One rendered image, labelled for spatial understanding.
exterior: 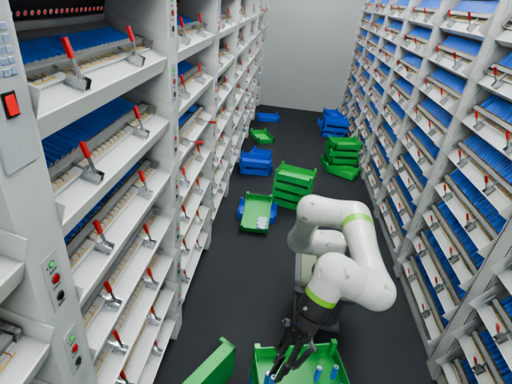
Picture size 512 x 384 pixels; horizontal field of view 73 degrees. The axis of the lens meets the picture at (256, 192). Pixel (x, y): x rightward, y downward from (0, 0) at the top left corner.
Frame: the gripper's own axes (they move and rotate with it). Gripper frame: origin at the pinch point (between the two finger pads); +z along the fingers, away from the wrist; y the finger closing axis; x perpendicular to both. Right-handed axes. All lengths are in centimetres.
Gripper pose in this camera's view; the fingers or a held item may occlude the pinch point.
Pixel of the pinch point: (279, 369)
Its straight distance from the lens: 115.1
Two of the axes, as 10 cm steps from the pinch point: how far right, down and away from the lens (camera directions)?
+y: -6.1, -4.5, 6.5
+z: -4.2, 8.8, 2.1
